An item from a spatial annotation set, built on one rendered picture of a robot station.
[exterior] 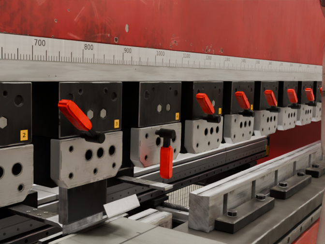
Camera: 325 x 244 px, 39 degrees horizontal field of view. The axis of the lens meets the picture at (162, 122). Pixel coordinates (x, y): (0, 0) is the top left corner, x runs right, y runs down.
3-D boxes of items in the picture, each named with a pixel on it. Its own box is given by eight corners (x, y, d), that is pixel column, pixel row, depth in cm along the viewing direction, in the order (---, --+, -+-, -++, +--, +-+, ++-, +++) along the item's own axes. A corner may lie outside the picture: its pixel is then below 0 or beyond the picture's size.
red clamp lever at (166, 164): (169, 180, 88) (171, 129, 87) (152, 177, 90) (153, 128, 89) (174, 178, 89) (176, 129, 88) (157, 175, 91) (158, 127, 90)
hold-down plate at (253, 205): (232, 234, 115) (233, 222, 115) (214, 229, 118) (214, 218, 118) (274, 207, 140) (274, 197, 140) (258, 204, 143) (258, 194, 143)
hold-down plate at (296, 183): (285, 200, 149) (286, 190, 148) (269, 197, 152) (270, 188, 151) (311, 182, 174) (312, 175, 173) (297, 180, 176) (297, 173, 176)
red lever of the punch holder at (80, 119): (73, 97, 64) (107, 136, 71) (52, 96, 66) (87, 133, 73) (67, 107, 63) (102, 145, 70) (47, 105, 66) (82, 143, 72)
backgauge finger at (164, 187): (154, 199, 105) (155, 178, 104) (72, 181, 119) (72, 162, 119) (181, 189, 115) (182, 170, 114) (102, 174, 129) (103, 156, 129)
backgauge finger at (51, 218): (43, 242, 77) (43, 213, 77) (-46, 212, 92) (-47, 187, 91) (92, 223, 87) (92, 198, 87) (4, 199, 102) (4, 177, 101)
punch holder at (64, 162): (60, 191, 69) (60, 82, 67) (22, 182, 74) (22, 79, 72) (122, 174, 82) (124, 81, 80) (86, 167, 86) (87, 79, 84)
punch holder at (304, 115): (300, 126, 169) (303, 81, 167) (277, 123, 173) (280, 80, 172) (311, 122, 181) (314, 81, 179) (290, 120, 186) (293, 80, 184)
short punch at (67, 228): (66, 237, 76) (67, 181, 75) (58, 235, 77) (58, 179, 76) (106, 221, 85) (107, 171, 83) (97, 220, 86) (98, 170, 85)
